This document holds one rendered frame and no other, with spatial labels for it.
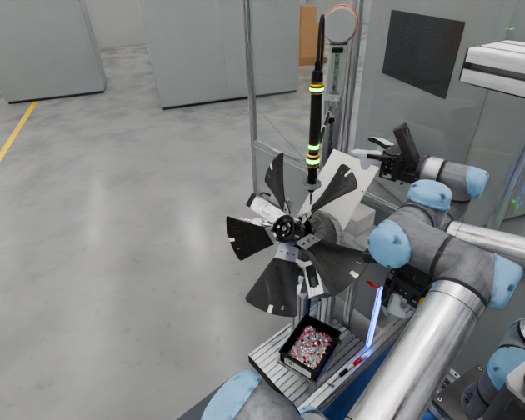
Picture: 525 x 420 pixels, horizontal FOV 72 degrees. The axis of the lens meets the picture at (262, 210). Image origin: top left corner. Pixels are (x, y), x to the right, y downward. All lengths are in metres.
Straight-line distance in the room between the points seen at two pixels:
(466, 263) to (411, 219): 0.11
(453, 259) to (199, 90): 6.34
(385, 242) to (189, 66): 6.18
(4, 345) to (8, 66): 6.14
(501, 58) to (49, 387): 2.73
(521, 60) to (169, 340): 2.50
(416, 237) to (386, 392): 0.24
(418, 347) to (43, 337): 2.79
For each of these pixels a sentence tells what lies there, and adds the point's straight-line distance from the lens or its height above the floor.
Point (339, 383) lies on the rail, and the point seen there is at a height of 0.86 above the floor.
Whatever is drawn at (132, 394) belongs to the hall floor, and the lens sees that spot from 2.57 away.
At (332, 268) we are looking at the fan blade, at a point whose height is 1.18.
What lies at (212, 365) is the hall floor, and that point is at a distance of 2.54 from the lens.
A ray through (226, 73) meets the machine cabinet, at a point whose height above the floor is 0.50.
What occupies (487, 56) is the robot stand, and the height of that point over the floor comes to 2.02.
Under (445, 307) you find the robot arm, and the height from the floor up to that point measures 1.73.
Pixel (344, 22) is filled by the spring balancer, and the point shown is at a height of 1.89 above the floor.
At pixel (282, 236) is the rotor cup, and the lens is 1.48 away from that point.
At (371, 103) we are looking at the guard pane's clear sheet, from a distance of 1.98.
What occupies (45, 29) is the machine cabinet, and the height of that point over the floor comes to 1.23.
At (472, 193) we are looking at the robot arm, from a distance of 1.07.
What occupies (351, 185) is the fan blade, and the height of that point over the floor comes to 1.43.
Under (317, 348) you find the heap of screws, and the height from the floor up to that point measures 0.84.
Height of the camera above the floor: 2.14
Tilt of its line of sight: 35 degrees down
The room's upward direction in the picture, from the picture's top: 2 degrees counter-clockwise
